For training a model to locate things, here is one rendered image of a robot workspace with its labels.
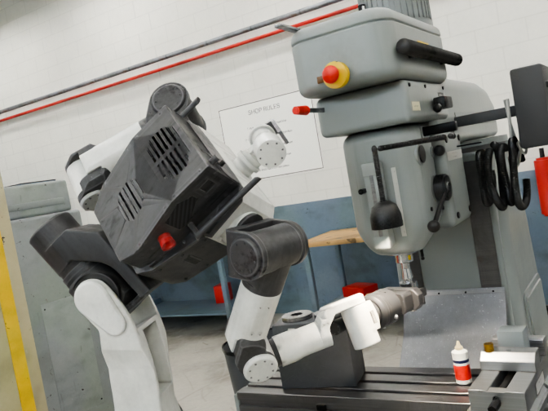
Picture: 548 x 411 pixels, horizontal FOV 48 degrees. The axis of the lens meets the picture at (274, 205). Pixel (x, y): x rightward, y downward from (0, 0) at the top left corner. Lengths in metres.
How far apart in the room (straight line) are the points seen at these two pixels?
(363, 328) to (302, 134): 5.14
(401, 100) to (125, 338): 0.83
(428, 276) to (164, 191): 1.07
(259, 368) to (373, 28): 0.78
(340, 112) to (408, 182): 0.24
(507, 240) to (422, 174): 0.52
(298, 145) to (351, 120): 5.01
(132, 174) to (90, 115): 7.16
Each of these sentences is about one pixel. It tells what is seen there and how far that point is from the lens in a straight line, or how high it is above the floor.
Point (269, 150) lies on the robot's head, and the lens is 1.32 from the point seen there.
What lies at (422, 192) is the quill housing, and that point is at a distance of 1.54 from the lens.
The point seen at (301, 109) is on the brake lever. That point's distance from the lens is 1.43.
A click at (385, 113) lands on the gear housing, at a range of 1.48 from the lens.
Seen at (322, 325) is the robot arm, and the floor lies 1.20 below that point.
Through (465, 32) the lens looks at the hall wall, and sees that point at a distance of 5.92.
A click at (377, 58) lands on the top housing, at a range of 1.40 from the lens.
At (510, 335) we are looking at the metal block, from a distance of 1.59.
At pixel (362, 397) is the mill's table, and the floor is 0.95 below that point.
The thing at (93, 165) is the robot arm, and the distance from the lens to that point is 1.50.
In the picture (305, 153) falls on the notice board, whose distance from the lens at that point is 6.48.
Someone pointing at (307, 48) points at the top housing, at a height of 1.84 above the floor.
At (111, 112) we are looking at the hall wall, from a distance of 8.17.
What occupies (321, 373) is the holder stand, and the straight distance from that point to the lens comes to 1.77.
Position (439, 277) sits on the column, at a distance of 2.02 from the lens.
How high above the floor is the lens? 1.57
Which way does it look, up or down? 3 degrees down
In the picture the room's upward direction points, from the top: 10 degrees counter-clockwise
